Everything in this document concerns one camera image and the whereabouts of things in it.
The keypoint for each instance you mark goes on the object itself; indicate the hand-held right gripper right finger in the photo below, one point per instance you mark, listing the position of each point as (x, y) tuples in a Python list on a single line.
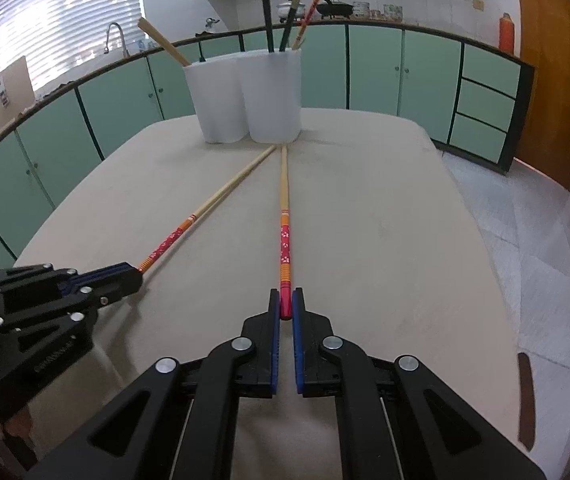
[(299, 350)]

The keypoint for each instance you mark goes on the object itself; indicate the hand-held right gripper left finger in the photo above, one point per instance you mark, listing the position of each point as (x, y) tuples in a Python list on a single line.
[(274, 350)]

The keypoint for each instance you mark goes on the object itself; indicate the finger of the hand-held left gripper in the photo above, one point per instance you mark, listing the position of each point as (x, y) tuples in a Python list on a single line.
[(115, 292), (105, 272)]

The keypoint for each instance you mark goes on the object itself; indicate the red orange patterned chopstick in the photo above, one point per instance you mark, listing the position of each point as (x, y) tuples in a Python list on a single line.
[(205, 207), (284, 240)]

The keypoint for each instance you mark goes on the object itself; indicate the plain bamboo chopstick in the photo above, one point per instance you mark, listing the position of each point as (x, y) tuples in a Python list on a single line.
[(160, 44), (165, 39)]

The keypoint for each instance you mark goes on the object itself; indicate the white plastic two-compartment utensil holder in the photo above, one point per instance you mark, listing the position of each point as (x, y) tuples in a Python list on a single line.
[(270, 100)]

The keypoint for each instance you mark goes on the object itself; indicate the black chopstick with gold band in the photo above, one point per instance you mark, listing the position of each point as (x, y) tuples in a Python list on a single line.
[(292, 10)]

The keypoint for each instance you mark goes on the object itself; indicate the bamboo chopstick with red end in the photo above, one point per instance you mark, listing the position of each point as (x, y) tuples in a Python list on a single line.
[(315, 2)]

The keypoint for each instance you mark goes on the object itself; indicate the cardboard box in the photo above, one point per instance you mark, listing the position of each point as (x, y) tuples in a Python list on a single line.
[(10, 90)]

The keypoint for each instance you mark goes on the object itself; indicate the green kitchen base cabinets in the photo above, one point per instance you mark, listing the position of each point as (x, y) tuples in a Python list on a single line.
[(115, 105)]

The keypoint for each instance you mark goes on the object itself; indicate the white window blinds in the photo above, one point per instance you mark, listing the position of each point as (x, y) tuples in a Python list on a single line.
[(65, 20)]

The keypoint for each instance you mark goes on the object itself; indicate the steel sink faucet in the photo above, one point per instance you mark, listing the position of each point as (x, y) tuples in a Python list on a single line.
[(113, 26)]

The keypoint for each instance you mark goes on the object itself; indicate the small metal kettle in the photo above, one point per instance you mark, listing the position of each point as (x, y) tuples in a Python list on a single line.
[(211, 24)]

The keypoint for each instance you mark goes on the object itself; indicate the white cooking pot with lid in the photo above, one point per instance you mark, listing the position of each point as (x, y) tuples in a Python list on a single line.
[(284, 10)]

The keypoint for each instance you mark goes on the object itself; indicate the black wok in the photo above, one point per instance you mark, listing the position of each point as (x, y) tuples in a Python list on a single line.
[(335, 8)]

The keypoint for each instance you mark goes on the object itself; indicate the red thermos flask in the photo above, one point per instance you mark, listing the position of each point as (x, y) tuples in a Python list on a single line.
[(507, 35)]

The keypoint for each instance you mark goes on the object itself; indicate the wall power outlet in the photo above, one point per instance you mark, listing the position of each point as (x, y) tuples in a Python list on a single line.
[(478, 4)]

